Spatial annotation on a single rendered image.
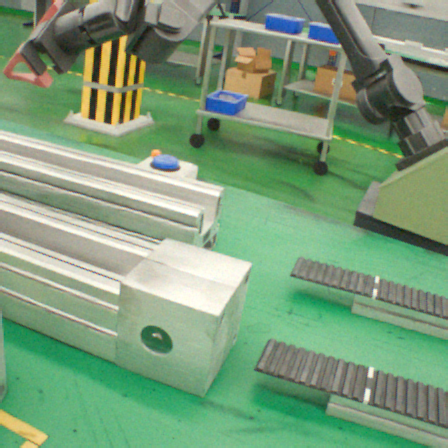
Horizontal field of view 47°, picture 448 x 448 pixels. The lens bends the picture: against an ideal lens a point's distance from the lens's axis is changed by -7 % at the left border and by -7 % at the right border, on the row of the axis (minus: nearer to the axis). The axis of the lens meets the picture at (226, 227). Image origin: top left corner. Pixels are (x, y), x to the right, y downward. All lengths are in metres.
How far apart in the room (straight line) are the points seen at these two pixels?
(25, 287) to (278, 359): 0.25
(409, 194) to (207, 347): 0.56
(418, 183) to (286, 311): 0.39
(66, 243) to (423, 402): 0.39
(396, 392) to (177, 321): 0.21
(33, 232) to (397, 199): 0.60
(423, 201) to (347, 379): 0.49
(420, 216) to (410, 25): 7.17
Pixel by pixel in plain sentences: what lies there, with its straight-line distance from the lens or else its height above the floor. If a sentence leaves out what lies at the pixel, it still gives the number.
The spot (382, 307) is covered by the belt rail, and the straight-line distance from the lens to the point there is 0.66.
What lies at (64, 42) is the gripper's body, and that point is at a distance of 0.78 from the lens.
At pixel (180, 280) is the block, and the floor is 0.87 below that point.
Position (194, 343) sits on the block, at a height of 0.84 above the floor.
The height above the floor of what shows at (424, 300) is 0.81.
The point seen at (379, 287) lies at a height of 0.81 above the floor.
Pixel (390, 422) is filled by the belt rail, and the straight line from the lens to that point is 0.52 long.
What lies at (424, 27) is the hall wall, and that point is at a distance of 8.03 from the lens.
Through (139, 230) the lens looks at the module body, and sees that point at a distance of 0.67.
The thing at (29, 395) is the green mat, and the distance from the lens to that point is 0.49.
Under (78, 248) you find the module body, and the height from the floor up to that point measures 0.85.
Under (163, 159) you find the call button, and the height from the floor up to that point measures 0.85.
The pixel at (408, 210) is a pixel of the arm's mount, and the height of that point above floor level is 0.82.
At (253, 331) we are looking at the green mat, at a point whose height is 0.78.
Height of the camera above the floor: 1.13
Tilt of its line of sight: 25 degrees down
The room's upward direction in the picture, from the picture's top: 10 degrees clockwise
